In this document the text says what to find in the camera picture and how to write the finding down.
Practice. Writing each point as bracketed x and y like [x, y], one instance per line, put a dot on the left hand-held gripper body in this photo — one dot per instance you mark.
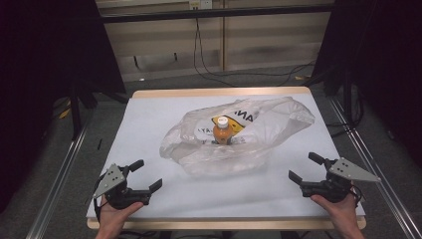
[116, 194]

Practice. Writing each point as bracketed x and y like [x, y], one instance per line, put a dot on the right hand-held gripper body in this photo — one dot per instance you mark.
[335, 189]

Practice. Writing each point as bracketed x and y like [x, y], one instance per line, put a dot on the clear plastic bag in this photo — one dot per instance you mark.
[275, 126]

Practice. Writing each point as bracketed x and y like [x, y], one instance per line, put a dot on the orange juice bottle white cap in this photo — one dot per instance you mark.
[221, 134]

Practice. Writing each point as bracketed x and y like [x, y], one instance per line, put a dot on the person's left hand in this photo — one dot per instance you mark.
[114, 217]

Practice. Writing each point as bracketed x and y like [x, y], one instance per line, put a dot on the person's right hand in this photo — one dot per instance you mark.
[343, 214]

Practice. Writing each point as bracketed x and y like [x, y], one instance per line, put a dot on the white table cover sheet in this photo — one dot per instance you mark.
[149, 126]

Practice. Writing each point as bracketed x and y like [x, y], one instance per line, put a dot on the small black stick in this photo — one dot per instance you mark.
[99, 143]

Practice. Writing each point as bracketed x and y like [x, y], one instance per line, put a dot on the black metal stand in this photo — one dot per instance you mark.
[346, 96]
[76, 113]

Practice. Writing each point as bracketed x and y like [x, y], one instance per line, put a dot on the yellow floor tape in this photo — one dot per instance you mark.
[64, 113]
[301, 77]

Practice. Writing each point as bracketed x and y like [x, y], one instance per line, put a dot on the wooden table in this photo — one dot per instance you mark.
[219, 92]

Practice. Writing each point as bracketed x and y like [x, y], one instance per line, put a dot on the black curtain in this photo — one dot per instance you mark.
[391, 66]
[40, 83]

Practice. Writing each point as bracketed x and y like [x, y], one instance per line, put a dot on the black horizontal bar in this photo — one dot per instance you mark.
[215, 14]

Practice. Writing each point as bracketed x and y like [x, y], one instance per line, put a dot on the aluminium floor rail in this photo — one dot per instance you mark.
[388, 179]
[56, 186]

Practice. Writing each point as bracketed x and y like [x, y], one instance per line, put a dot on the wall power socket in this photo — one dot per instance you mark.
[200, 4]

